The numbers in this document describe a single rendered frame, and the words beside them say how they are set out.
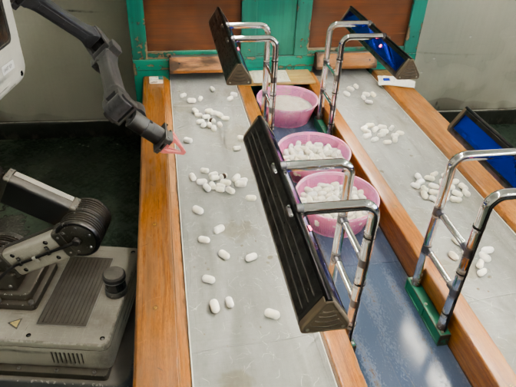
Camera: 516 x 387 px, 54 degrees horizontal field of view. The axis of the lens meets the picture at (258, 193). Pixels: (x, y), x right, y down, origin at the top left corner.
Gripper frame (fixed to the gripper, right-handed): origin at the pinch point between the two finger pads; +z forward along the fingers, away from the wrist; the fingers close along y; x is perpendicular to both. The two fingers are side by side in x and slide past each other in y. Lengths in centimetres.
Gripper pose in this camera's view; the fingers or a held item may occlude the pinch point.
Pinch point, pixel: (183, 151)
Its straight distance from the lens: 163.1
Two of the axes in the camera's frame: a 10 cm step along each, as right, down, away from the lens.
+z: 7.2, 4.7, 5.1
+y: -1.8, -5.8, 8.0
